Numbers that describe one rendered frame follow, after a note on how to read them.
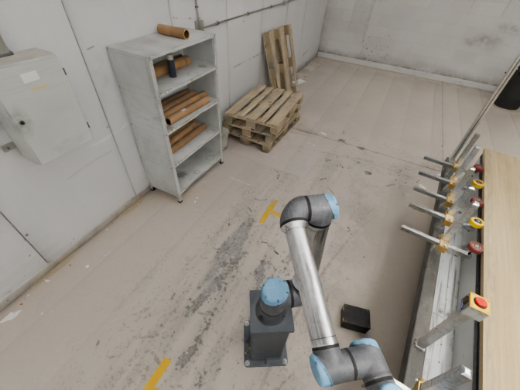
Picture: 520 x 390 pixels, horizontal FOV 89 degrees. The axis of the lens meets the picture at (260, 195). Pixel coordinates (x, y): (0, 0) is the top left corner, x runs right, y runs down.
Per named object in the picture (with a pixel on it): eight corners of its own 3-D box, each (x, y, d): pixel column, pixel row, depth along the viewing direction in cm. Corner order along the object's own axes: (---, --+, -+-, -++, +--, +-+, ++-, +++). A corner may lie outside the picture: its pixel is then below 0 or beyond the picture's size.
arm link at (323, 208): (285, 289, 160) (299, 187, 116) (312, 285, 163) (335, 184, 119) (292, 313, 148) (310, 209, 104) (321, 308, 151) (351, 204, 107)
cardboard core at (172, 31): (155, 24, 235) (183, 29, 226) (162, 22, 240) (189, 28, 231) (158, 34, 240) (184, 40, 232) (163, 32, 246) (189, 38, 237)
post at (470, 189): (432, 232, 206) (469, 186, 173) (432, 229, 209) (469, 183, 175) (437, 234, 205) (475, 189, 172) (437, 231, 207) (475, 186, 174)
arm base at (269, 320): (255, 326, 153) (256, 319, 146) (254, 295, 166) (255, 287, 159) (288, 325, 154) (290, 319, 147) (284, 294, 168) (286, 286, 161)
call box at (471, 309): (458, 313, 109) (470, 305, 103) (460, 299, 113) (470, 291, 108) (477, 323, 106) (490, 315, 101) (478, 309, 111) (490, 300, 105)
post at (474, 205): (432, 250, 187) (473, 203, 154) (432, 247, 189) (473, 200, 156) (437, 252, 186) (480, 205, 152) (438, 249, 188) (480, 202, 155)
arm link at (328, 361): (276, 193, 110) (323, 391, 75) (305, 189, 112) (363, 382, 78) (272, 206, 119) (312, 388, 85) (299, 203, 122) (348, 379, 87)
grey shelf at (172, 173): (150, 189, 315) (104, 46, 208) (196, 152, 375) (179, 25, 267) (180, 203, 302) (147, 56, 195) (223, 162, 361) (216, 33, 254)
